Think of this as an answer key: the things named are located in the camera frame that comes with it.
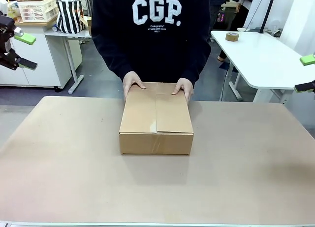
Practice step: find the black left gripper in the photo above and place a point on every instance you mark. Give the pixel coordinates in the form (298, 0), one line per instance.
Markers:
(5, 44)

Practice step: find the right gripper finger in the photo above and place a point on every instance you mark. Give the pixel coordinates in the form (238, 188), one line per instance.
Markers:
(308, 59)
(306, 87)

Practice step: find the brown cardboard box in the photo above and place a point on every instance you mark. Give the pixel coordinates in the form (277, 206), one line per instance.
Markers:
(156, 118)

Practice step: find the person's right forearm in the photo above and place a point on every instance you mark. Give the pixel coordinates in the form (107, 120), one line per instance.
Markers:
(113, 57)

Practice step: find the person's left forearm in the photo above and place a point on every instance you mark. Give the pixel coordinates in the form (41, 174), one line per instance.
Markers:
(197, 62)

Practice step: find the small open cardboard box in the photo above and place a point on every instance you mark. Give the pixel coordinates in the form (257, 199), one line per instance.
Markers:
(87, 23)

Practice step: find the person's right hand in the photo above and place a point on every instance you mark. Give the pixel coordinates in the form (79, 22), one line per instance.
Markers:
(130, 79)

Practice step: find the person's left hand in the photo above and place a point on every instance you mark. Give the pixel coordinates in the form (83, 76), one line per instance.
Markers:
(187, 89)

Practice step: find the white cabinet with wooden top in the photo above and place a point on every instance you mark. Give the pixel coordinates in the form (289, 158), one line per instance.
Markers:
(44, 64)

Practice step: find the white plastic crate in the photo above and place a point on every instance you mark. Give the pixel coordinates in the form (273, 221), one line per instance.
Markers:
(37, 11)

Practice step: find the yellow drink bottle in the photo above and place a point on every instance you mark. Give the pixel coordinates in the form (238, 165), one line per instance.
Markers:
(11, 11)

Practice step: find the white panel board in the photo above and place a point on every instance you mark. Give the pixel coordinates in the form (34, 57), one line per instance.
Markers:
(297, 20)

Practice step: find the large white curved desk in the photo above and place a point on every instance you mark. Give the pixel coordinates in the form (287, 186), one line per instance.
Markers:
(261, 59)

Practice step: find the small white desk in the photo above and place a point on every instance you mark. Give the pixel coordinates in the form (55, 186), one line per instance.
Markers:
(71, 33)

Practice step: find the black white striped bag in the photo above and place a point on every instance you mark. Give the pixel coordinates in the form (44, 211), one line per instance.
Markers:
(70, 15)

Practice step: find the black stand pole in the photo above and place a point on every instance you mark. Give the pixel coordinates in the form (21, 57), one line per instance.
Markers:
(267, 10)

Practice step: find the brown packing tape roll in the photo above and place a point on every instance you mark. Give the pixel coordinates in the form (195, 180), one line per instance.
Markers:
(232, 37)

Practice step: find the bystander in dark trousers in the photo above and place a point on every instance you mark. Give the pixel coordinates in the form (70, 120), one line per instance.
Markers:
(236, 15)

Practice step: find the person in black hoodie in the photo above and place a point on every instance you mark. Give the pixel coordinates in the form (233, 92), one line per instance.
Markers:
(152, 40)

